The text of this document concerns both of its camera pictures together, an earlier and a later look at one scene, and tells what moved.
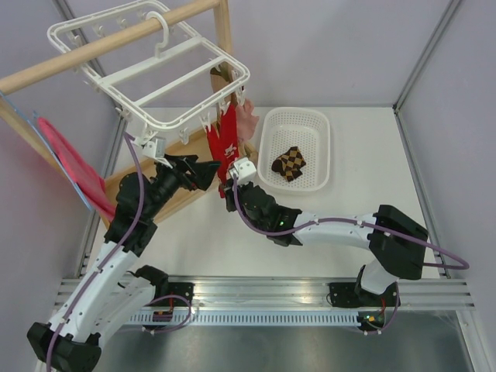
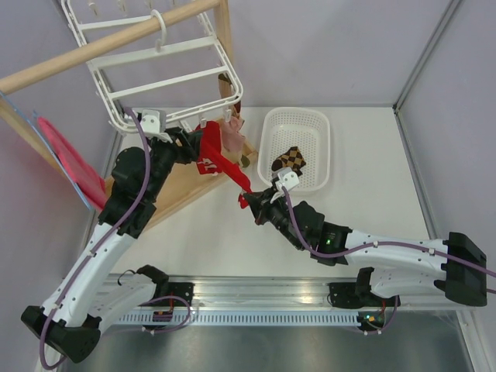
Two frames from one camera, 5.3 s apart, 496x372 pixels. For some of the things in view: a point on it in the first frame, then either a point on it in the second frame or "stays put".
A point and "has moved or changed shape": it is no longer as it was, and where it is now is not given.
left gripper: (201, 173) to (189, 150)
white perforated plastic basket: (282, 129) stays put
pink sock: (246, 121) to (231, 137)
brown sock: (218, 78) to (225, 85)
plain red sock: (218, 142) has moved or changed shape
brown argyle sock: (290, 164) stays put
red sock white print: (228, 135) to (210, 157)
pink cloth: (92, 182) stays put
